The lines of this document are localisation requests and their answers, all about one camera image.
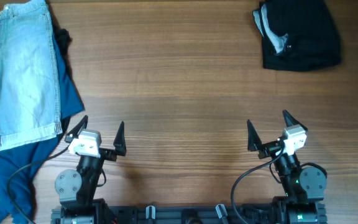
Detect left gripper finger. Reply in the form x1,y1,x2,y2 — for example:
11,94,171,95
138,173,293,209
67,115,88,138
113,121,126,150

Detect folded black clothes pile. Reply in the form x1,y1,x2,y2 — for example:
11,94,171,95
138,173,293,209
252,0,342,72

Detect light blue denim shorts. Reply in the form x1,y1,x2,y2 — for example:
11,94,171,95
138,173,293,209
0,1,62,151

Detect black garment under shirt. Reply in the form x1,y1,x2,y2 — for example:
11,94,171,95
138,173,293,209
53,26,71,57

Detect white rail clip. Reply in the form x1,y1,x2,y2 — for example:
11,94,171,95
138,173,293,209
215,203,228,224
145,205,156,220

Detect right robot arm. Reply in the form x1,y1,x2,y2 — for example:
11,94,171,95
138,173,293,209
240,110,328,224

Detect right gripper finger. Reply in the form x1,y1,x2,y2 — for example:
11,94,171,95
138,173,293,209
247,119,262,152
282,110,308,132

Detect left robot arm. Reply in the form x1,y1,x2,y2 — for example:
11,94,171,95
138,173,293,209
50,116,127,224

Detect right white rail clip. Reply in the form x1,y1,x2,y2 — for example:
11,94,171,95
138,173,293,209
215,203,228,224

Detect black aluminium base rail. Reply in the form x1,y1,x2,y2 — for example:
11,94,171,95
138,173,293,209
50,203,328,224

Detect dark blue polo shirt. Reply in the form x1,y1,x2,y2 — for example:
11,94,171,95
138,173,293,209
0,36,84,223

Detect left white rail clip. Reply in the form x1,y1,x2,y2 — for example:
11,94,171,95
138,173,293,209
145,205,156,220

